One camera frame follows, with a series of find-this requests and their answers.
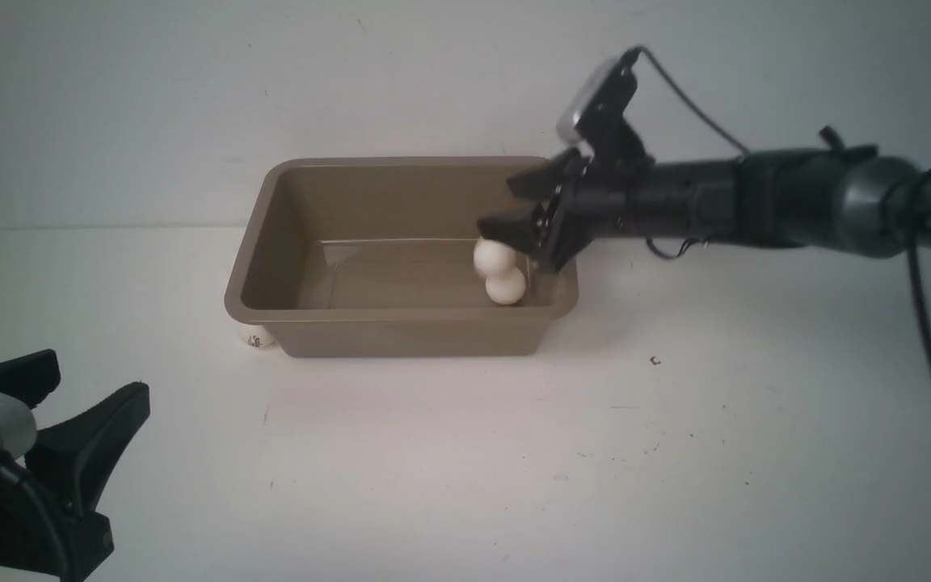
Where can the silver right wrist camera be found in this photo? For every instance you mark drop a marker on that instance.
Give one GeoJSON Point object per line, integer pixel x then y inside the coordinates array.
{"type": "Point", "coordinates": [595, 116]}

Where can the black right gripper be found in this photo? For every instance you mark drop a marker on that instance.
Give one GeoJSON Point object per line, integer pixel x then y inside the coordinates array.
{"type": "Point", "coordinates": [578, 202]}

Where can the tan plastic bin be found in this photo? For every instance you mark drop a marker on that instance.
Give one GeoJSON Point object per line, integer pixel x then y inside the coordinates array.
{"type": "Point", "coordinates": [373, 257]}

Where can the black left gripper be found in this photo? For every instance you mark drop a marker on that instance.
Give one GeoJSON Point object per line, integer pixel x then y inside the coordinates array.
{"type": "Point", "coordinates": [74, 460]}

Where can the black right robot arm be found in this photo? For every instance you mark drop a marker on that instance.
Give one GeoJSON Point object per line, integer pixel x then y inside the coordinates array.
{"type": "Point", "coordinates": [849, 199]}

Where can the white logo table-tennis ball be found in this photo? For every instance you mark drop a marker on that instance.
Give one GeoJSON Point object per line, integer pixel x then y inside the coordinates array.
{"type": "Point", "coordinates": [254, 336]}

